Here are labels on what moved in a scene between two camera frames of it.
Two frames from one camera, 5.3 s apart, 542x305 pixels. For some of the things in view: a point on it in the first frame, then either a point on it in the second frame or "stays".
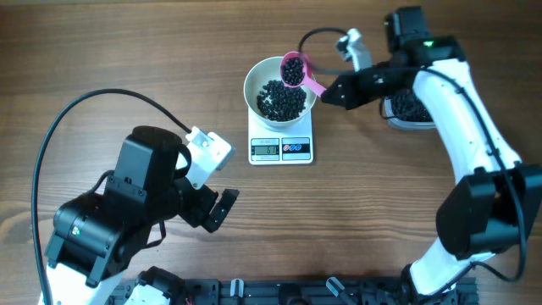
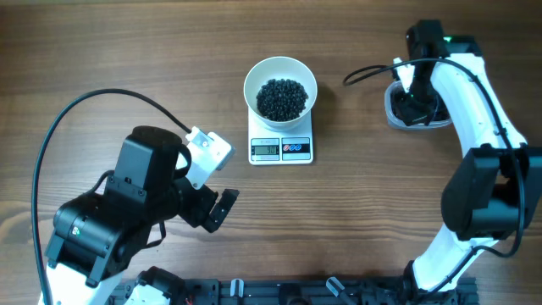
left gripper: (199, 211) stays
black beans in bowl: (279, 102) stays
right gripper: (352, 96) -> (415, 114)
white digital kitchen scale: (280, 145) stays
